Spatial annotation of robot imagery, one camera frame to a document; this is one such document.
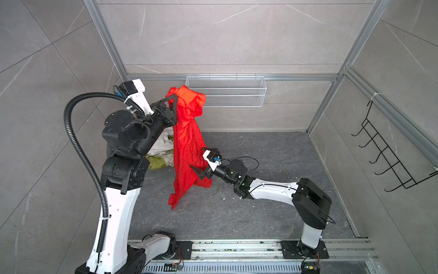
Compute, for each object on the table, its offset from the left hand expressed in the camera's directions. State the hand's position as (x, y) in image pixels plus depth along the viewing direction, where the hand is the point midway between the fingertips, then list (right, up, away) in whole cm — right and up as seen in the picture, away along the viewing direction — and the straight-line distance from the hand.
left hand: (177, 91), depth 47 cm
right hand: (+2, -19, +25) cm, 32 cm away
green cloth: (-24, -25, +45) cm, 57 cm away
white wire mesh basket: (+18, +17, +53) cm, 58 cm away
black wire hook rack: (+80, -14, +24) cm, 84 cm away
